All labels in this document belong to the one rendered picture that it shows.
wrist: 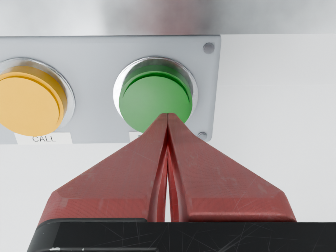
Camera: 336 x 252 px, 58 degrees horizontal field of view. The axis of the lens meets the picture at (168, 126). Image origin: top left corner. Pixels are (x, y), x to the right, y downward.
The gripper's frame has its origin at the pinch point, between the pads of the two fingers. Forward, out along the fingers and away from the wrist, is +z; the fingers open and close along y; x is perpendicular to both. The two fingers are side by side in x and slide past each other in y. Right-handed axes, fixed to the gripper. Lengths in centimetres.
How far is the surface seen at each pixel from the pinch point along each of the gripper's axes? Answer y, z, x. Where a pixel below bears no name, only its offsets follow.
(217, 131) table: -5.1, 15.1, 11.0
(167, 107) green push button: 0.0, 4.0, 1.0
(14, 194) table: 18.1, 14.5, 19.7
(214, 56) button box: -2.5, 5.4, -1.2
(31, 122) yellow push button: 7.5, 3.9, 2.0
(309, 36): -11.9, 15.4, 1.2
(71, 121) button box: 5.8, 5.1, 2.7
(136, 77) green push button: 1.6, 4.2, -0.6
